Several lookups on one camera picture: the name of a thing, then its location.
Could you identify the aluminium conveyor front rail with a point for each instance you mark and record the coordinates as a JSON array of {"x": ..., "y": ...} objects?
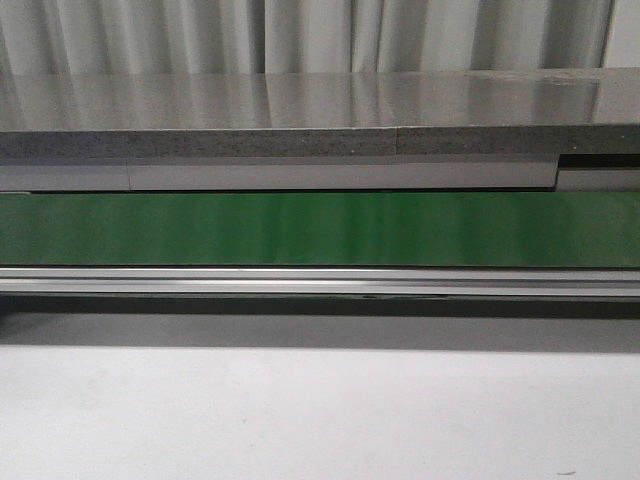
[{"x": 519, "y": 282}]

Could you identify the grey-white pleated curtain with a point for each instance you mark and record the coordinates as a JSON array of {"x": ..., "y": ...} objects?
[{"x": 137, "y": 37}]

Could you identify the grey conveyor back rail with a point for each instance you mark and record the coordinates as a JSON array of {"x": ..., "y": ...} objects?
[{"x": 590, "y": 172}]

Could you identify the green conveyor belt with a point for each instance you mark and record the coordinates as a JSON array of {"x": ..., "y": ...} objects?
[{"x": 433, "y": 229}]

